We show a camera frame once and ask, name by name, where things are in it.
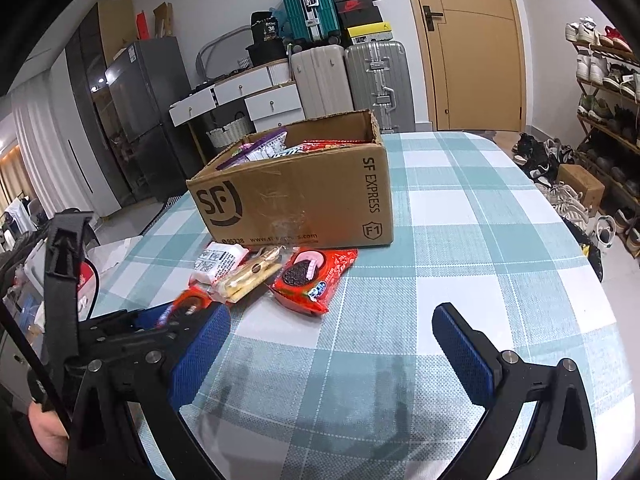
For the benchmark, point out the person's left hand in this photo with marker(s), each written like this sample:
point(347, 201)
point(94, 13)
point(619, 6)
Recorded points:
point(47, 435)

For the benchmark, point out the wooden shoe rack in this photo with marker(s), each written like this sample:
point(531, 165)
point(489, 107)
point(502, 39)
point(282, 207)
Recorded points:
point(600, 132)

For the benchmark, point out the grey metal frame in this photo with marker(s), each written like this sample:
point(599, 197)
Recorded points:
point(205, 50)

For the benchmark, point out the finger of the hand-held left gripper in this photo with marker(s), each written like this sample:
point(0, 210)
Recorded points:
point(150, 319)
point(62, 300)

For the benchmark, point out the wooden door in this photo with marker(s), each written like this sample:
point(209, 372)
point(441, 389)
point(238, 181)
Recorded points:
point(475, 60)

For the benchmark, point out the pile of assorted shoes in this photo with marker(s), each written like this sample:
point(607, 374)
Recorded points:
point(560, 200)

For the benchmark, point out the flat cardboard sheet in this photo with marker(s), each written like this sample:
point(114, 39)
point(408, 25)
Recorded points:
point(117, 25)

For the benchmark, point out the hanging clothes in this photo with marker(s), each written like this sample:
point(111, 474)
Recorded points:
point(20, 220)

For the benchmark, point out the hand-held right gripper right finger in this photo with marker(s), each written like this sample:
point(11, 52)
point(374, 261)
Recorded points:
point(460, 355)

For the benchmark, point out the silver suitcase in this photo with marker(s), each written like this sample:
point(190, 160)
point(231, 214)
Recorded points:
point(375, 85)

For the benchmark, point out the red cookie packet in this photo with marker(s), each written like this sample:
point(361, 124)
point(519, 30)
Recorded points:
point(192, 302)
point(320, 280)

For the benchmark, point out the pink purple snack packet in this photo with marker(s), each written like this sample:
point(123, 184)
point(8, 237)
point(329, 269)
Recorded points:
point(250, 151)

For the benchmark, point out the orange red noodle snack packet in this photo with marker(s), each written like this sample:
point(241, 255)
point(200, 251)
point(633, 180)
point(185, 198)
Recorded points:
point(330, 146)

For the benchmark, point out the dark glass cabinet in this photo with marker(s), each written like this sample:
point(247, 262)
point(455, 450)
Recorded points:
point(85, 110)

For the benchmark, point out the small cardboard box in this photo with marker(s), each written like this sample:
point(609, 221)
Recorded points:
point(582, 185)

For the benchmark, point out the grey white laundry basket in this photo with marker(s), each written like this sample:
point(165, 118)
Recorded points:
point(230, 132)

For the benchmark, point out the shoe rack with shoes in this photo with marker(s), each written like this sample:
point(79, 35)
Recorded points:
point(605, 75)

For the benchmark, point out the white red-edged snack packet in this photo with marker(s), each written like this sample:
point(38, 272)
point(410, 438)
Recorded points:
point(217, 262)

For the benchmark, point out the dark grey fridge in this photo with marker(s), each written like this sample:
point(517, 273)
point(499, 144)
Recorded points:
point(150, 110)

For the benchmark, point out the brown cardboard box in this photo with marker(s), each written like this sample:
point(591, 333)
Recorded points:
point(300, 195)

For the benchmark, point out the white desk with drawers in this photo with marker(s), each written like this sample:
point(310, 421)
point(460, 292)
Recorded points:
point(265, 105)

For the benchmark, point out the green suitcase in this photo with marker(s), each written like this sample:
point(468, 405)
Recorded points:
point(305, 5)

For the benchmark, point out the white black snack packet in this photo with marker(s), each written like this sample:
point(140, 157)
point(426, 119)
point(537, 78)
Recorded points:
point(282, 152)

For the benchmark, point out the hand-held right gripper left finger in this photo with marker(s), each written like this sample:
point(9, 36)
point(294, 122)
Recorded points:
point(200, 355)

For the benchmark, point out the cream cake packet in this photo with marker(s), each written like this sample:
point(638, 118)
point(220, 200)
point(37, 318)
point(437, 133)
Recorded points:
point(247, 277)

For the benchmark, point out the small cardboard piece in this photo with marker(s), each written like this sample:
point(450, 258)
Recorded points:
point(162, 20)

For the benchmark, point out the black shoe box red logo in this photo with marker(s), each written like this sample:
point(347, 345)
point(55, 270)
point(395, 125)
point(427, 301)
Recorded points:
point(360, 6)

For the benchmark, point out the plain black shoe box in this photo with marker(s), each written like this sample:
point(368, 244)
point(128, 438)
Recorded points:
point(364, 21)

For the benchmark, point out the yellow shoe box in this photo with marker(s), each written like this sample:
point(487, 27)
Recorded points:
point(370, 36)

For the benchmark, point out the beige suitcase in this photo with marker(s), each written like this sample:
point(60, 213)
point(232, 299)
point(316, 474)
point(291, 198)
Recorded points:
point(320, 80)

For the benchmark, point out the black bag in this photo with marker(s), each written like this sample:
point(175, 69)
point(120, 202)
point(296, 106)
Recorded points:
point(265, 50)

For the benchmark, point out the white curtain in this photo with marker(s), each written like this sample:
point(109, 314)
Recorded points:
point(50, 160)

